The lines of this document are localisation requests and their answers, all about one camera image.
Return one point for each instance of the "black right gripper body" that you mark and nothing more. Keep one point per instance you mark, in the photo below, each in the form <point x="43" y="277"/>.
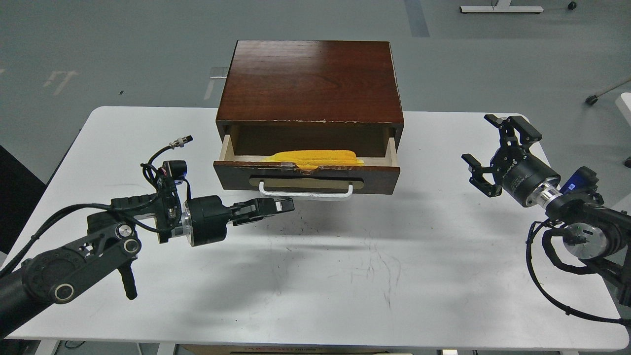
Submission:
<point x="519" y="173"/>

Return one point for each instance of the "wooden drawer with white handle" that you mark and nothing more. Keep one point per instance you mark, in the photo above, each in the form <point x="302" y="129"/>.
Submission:
<point x="242" y="161"/>

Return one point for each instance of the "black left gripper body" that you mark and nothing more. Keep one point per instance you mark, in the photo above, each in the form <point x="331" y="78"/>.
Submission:
<point x="205" y="220"/>

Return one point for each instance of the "yellow corn cob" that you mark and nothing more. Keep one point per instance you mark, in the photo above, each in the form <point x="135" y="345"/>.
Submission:
<point x="312" y="159"/>

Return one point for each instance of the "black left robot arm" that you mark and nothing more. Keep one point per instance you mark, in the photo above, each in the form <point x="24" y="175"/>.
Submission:
<point x="60" y="275"/>

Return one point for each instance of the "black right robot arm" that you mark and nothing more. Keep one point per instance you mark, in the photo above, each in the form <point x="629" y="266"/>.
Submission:
<point x="579" y="232"/>

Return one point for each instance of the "black caster wheel leg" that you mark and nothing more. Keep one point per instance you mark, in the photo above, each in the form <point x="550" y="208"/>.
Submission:
<point x="592" y="99"/>

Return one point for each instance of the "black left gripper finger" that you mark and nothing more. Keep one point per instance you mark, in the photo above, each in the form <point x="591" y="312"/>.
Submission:
<point x="239" y="217"/>
<point x="263" y="206"/>

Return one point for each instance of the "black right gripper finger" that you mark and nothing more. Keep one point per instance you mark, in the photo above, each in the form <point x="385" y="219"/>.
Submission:
<point x="516" y="134"/>
<point x="477" y="179"/>

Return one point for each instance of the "dark wooden cabinet box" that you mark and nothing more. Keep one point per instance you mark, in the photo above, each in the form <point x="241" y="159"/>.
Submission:
<point x="311" y="81"/>

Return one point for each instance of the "white table leg base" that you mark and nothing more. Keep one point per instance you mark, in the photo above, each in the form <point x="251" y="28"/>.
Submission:
<point x="501" y="7"/>

